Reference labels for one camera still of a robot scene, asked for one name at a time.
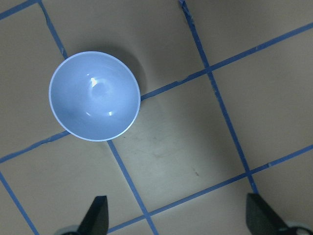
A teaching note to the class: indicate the blue bowl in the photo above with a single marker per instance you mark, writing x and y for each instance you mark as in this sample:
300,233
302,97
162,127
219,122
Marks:
94,96

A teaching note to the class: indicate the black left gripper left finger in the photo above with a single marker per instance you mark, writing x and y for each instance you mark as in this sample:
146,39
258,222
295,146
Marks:
96,220

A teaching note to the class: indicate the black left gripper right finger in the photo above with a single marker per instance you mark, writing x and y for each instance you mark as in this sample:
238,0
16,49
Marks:
261,219

